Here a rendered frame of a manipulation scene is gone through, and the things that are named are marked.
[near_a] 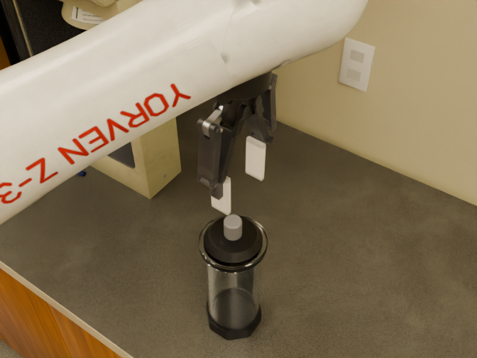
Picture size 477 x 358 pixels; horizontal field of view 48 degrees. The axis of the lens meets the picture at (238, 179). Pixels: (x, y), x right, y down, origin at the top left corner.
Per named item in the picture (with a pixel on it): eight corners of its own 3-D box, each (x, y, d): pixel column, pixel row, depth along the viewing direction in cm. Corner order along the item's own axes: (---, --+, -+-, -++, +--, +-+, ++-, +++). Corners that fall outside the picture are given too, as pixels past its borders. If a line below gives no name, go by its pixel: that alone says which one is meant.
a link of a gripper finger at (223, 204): (231, 177, 70) (227, 181, 69) (231, 212, 75) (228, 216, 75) (212, 167, 71) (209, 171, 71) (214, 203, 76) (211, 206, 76)
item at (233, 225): (227, 217, 90) (226, 190, 85) (273, 242, 86) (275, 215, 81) (192, 253, 84) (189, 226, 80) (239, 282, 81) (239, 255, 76)
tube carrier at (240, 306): (227, 278, 104) (225, 203, 89) (274, 305, 100) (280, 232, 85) (192, 319, 98) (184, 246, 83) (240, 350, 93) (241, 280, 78)
